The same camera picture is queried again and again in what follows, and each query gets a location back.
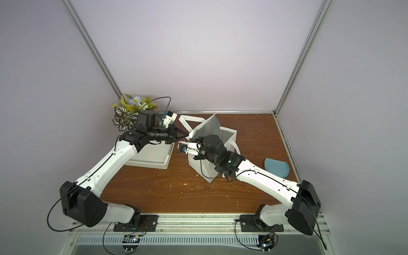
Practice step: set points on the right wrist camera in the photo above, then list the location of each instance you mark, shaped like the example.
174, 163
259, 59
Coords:
188, 148

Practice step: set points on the right circuit board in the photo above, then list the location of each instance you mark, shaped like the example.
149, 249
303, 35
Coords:
267, 242

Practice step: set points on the teal dustpan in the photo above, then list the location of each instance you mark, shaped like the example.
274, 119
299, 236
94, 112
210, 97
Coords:
277, 167

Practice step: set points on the aluminium mounting rail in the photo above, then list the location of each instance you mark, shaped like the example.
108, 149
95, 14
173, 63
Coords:
183, 229

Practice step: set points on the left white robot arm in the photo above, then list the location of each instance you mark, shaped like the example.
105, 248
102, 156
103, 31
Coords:
81, 200

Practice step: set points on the left circuit board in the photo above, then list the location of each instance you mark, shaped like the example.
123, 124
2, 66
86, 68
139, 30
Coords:
130, 243

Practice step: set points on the white perforated plastic basket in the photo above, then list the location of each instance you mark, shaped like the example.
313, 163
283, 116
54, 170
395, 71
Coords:
153, 156

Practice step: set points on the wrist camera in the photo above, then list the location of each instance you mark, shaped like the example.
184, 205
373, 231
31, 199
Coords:
167, 119
188, 148

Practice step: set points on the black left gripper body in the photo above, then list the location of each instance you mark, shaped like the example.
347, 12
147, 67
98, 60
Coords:
161, 135

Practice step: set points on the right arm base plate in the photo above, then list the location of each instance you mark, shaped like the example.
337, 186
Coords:
250, 223

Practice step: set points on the circuit board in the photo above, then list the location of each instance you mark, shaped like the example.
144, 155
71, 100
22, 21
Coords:
130, 243
267, 242

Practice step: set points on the white insulated delivery bag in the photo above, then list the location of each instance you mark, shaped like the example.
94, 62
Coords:
229, 163

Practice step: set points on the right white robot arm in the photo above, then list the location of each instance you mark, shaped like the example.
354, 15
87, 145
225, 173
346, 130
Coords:
301, 200

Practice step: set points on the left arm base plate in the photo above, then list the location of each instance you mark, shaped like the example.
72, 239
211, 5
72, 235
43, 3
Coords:
139, 223

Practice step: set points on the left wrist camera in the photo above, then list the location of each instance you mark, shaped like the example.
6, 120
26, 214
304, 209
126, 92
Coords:
167, 119

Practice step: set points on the artificial plant with striped leaves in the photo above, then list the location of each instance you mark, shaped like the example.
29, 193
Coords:
127, 110

